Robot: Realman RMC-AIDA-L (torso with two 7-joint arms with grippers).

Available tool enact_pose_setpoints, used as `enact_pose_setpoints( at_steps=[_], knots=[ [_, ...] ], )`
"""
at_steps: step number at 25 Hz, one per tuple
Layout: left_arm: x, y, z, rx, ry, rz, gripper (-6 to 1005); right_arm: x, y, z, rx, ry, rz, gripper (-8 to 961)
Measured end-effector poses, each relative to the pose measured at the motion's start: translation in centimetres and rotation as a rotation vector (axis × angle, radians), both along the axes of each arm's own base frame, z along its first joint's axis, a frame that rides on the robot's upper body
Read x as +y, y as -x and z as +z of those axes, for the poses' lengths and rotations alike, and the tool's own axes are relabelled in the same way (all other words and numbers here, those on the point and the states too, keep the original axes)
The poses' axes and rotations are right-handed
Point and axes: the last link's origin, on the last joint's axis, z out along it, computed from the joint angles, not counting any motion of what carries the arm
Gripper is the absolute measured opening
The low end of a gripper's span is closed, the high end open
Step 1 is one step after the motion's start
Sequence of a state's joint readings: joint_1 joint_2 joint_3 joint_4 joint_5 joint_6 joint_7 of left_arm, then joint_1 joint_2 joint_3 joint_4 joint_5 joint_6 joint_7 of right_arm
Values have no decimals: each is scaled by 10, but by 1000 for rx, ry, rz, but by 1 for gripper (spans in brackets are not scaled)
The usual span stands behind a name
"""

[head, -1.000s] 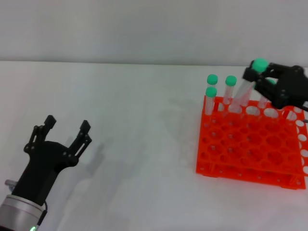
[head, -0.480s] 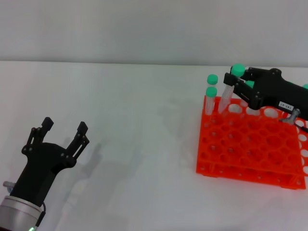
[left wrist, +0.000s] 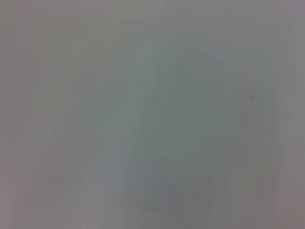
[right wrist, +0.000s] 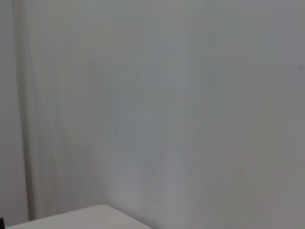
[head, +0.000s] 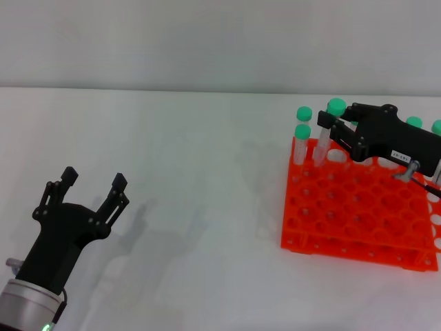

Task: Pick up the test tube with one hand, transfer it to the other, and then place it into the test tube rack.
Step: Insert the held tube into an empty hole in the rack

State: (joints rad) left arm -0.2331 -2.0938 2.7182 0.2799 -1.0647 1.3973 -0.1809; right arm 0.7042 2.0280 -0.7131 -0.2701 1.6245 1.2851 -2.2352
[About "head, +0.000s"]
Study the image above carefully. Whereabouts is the right wrist cable with connector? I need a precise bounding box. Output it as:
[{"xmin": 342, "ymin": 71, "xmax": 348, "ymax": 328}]
[{"xmin": 392, "ymin": 160, "xmax": 441, "ymax": 199}]

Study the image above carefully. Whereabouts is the wrist cable with connector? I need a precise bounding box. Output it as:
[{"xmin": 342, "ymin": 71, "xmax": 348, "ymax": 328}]
[
  {"xmin": 392, "ymin": 160, "xmax": 441, "ymax": 199},
  {"xmin": 6, "ymin": 257, "xmax": 70, "ymax": 327}
]

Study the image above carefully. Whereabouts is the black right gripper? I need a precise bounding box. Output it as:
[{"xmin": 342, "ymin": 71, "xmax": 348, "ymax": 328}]
[{"xmin": 317, "ymin": 102, "xmax": 441, "ymax": 178}]

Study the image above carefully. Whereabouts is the orange test tube rack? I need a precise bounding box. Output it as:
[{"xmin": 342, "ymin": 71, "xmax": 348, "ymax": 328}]
[{"xmin": 279, "ymin": 137, "xmax": 441, "ymax": 273}]

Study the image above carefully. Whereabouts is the left wrist cable with connector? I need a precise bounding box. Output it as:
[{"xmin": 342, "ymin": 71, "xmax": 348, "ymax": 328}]
[{"xmin": 6, "ymin": 257, "xmax": 70, "ymax": 327}]

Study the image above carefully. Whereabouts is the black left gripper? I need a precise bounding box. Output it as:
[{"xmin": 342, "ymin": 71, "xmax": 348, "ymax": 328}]
[{"xmin": 14, "ymin": 165, "xmax": 132, "ymax": 294}]

